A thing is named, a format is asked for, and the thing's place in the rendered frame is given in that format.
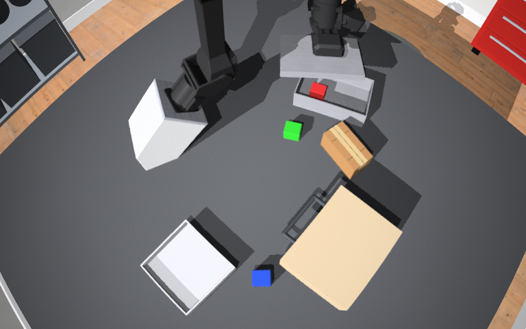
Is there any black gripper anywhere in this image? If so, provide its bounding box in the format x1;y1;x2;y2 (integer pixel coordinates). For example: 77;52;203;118
308;0;345;57

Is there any red block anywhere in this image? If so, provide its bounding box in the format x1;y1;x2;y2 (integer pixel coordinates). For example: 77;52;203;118
309;82;327;101

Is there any blue block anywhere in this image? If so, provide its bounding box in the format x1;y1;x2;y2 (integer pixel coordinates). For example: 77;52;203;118
252;269;271;287

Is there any green block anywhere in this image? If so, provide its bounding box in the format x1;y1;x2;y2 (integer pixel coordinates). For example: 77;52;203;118
284;121;302;141

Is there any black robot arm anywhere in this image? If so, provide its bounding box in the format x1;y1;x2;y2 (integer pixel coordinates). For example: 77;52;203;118
164;0;365;113

